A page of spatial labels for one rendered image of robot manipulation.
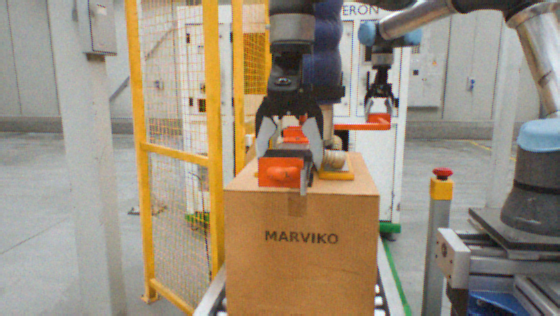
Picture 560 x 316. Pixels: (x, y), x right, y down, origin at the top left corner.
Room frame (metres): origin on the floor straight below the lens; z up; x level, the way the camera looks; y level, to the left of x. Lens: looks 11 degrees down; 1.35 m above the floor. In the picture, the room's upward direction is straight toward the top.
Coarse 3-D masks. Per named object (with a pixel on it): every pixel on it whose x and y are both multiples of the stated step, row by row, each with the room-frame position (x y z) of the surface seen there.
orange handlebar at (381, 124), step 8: (376, 120) 1.46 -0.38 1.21; (384, 120) 1.35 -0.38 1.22; (336, 128) 1.26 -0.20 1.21; (344, 128) 1.25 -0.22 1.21; (352, 128) 1.25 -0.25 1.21; (360, 128) 1.25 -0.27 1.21; (368, 128) 1.24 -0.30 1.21; (376, 128) 1.24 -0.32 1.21; (384, 128) 1.24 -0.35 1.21; (272, 168) 0.60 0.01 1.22; (280, 168) 0.59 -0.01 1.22; (288, 168) 0.59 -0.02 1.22; (296, 168) 0.60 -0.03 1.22; (272, 176) 0.59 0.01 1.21; (280, 176) 0.58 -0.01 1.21; (288, 176) 0.58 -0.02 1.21; (296, 176) 0.59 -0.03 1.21
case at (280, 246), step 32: (256, 160) 1.34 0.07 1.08; (352, 160) 1.34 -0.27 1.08; (224, 192) 0.97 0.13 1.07; (256, 192) 0.95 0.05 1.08; (288, 192) 0.94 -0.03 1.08; (320, 192) 0.93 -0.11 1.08; (352, 192) 0.93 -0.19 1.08; (224, 224) 0.97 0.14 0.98; (256, 224) 0.95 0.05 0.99; (288, 224) 0.94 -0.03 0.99; (320, 224) 0.93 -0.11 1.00; (352, 224) 0.92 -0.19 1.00; (256, 256) 0.95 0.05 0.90; (288, 256) 0.94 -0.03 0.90; (320, 256) 0.93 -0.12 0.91; (352, 256) 0.92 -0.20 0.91; (256, 288) 0.95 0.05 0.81; (288, 288) 0.94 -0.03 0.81; (320, 288) 0.93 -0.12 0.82; (352, 288) 0.92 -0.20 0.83
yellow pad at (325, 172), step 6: (348, 156) 1.32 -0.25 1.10; (348, 162) 1.21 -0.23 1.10; (324, 168) 1.10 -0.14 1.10; (330, 168) 1.10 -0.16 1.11; (342, 168) 1.10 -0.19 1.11; (348, 168) 1.13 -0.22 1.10; (324, 174) 1.06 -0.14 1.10; (330, 174) 1.06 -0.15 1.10; (336, 174) 1.06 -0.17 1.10; (342, 174) 1.06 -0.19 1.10; (348, 174) 1.05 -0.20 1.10; (348, 180) 1.05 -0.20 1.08
